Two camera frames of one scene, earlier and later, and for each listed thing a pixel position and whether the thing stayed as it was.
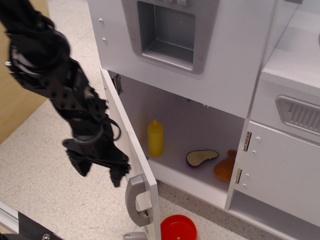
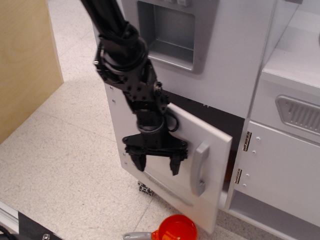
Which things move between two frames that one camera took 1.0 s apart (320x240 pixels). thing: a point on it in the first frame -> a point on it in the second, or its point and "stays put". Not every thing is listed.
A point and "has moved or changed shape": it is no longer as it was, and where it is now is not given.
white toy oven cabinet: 277,177 stays put
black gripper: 98,147 -> 154,140
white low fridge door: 134,154 has moved or changed shape
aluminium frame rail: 9,217 stays put
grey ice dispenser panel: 179,34 stays put
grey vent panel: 299,114 stays put
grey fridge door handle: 136,185 -> 201,154
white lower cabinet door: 282,170 stays put
